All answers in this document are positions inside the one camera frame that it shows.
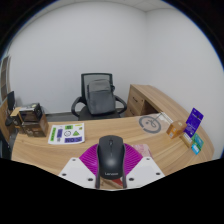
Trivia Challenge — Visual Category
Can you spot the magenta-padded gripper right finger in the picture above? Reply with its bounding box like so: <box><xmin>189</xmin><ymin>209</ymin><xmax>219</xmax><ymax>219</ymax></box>
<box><xmin>123</xmin><ymin>143</ymin><xmax>166</xmax><ymax>189</ymax></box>

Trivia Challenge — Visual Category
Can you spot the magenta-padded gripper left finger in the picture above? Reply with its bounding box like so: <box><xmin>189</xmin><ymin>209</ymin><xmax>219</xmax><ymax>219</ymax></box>
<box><xmin>58</xmin><ymin>144</ymin><xmax>101</xmax><ymax>190</ymax></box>

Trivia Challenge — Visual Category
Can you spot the black computer mouse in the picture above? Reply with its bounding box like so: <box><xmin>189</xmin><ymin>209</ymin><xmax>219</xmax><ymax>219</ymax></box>
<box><xmin>95</xmin><ymin>134</ymin><xmax>127</xmax><ymax>181</ymax></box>

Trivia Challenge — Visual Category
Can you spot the pink and red printed mouse pad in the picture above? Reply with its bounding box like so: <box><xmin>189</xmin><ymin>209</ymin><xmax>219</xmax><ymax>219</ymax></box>
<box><xmin>132</xmin><ymin>143</ymin><xmax>155</xmax><ymax>160</ymax></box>

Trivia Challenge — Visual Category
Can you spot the white sticker sheet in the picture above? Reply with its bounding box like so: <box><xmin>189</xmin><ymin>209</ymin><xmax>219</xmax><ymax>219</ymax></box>
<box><xmin>47</xmin><ymin>122</ymin><xmax>86</xmax><ymax>146</ymax></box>

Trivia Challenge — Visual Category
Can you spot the small yellow box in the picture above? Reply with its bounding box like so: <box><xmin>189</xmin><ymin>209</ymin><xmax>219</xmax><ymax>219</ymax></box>
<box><xmin>179</xmin><ymin>132</ymin><xmax>194</xmax><ymax>149</ymax></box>

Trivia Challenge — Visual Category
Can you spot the small orange box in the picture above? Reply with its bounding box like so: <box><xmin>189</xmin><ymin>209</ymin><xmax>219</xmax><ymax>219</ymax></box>
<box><xmin>165</xmin><ymin>119</ymin><xmax>188</xmax><ymax>140</ymax></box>

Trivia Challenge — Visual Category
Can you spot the small blue box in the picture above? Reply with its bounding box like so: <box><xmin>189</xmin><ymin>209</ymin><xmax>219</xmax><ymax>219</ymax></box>
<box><xmin>190</xmin><ymin>143</ymin><xmax>201</xmax><ymax>156</ymax></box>

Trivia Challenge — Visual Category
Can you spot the small green box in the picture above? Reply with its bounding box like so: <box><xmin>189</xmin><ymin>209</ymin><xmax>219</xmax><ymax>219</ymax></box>
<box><xmin>191</xmin><ymin>133</ymin><xmax>205</xmax><ymax>150</ymax></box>

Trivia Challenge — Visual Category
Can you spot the brown box with black lid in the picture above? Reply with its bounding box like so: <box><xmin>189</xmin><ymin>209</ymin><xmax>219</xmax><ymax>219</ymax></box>
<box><xmin>18</xmin><ymin>102</ymin><xmax>50</xmax><ymax>138</ymax></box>

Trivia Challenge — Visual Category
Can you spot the purple card stand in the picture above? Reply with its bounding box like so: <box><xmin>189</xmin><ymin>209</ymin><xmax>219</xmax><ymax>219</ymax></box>
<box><xmin>185</xmin><ymin>107</ymin><xmax>205</xmax><ymax>138</ymax></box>

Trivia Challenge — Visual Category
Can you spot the wooden side desk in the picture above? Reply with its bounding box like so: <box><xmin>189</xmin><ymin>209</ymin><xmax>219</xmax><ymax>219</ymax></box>
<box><xmin>124</xmin><ymin>83</ymin><xmax>188</xmax><ymax>118</ymax></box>

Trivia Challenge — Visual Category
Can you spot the grey backpack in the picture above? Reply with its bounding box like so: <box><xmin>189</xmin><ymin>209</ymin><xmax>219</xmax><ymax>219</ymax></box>
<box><xmin>86</xmin><ymin>78</ymin><xmax>117</xmax><ymax>116</ymax></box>

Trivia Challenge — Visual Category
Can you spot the black mesh office chair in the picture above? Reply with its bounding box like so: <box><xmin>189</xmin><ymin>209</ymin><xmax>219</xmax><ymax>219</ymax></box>
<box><xmin>70</xmin><ymin>72</ymin><xmax>129</xmax><ymax>122</ymax></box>

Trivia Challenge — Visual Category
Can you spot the black visitor chair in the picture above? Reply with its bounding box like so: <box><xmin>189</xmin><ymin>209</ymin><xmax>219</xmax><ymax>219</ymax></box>
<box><xmin>4</xmin><ymin>90</ymin><xmax>17</xmax><ymax>128</ymax></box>

